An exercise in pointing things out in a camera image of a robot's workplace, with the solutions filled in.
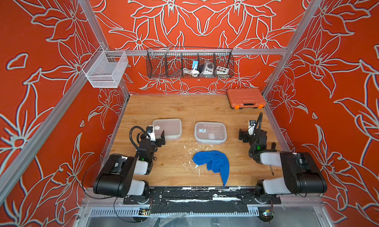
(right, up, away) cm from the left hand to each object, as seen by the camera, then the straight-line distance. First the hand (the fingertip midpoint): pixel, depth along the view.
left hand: (155, 130), depth 89 cm
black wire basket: (+6, +46, +11) cm, 47 cm away
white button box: (+42, +38, +5) cm, 57 cm away
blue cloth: (+36, -17, -8) cm, 41 cm away
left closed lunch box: (+9, +1, +5) cm, 11 cm away
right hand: (+57, +1, +3) cm, 57 cm away
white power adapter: (+34, +39, +1) cm, 52 cm away
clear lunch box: (+34, -2, +5) cm, 35 cm away
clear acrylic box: (-34, +39, +5) cm, 52 cm away
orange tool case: (+67, +22, +26) cm, 75 cm away
